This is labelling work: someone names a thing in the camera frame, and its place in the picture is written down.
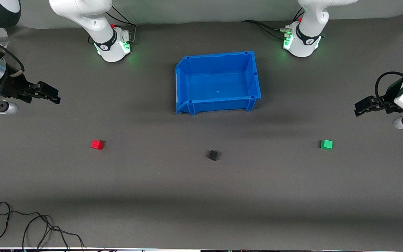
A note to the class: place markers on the blue plastic bin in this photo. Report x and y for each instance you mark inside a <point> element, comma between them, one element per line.
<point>219,84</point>

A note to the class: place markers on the green cube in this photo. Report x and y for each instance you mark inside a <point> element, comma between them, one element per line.
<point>326,144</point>

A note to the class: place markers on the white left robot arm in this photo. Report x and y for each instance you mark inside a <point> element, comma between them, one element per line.
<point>310,35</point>

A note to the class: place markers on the beige box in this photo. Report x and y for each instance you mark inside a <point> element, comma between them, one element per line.
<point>2,38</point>

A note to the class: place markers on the black cube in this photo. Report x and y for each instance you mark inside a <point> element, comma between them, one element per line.
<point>213,155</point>

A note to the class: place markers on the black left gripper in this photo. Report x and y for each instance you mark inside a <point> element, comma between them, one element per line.
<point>387,99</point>

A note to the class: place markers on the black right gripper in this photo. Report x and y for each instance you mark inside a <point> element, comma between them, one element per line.
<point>13,87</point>

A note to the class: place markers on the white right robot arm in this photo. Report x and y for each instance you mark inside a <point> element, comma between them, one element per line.
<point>96,21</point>

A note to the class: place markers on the red cube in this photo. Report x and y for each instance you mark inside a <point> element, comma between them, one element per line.
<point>97,144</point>

